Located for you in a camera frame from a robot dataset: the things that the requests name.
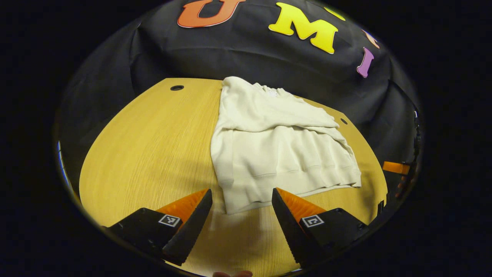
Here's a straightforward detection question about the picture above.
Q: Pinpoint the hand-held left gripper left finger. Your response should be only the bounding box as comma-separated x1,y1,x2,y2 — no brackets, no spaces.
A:
102,189,213,267

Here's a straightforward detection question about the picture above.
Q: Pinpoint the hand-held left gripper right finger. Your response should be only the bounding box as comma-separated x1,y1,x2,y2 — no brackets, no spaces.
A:
271,188,369,269

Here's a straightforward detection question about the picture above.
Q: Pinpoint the cream sweatshirt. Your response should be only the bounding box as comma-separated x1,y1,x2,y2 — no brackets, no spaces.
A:
210,76,362,215

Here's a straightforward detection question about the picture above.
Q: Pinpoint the black backdrop cloth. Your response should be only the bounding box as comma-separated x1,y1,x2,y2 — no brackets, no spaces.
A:
58,0,423,193

